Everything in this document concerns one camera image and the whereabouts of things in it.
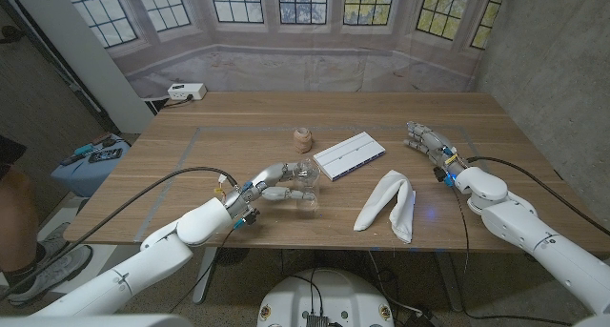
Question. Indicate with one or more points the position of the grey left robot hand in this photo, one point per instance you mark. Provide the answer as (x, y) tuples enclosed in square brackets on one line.
[(264, 177)]

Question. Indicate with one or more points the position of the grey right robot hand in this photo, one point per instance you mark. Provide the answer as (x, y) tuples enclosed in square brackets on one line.
[(438, 143)]

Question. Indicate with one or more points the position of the clear plastic bottle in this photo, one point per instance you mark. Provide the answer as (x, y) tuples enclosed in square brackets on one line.
[(310, 174)]

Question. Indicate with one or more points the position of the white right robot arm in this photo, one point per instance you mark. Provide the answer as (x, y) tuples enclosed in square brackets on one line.
[(548, 236)]

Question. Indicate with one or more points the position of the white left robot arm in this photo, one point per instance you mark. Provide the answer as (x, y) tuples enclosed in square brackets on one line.
[(157, 260)]

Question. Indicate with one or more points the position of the white folded cloth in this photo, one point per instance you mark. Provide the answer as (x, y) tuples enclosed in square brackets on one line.
[(381, 198)]

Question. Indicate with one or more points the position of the white flat box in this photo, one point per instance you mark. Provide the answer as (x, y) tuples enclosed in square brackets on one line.
[(348, 155)]

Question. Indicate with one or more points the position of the white power strip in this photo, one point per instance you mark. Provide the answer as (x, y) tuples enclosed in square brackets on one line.
[(187, 91)]

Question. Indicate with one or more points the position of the grey table leg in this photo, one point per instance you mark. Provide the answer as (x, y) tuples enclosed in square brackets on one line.
[(450, 281), (206, 279)]

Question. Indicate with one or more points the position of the printed window backdrop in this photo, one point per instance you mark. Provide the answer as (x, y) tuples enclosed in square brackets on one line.
[(305, 65)]

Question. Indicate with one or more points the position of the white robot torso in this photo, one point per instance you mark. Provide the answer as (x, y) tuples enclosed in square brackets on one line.
[(329, 293)]

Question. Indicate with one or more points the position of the blue stool with tools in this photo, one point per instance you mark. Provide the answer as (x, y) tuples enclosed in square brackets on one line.
[(81, 174)]

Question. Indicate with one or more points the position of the grey sneaker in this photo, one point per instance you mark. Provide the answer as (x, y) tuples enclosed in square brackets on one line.
[(52, 274), (54, 241)]

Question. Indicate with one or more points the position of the person's leg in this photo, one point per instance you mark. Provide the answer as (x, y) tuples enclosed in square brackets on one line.
[(14, 222)]

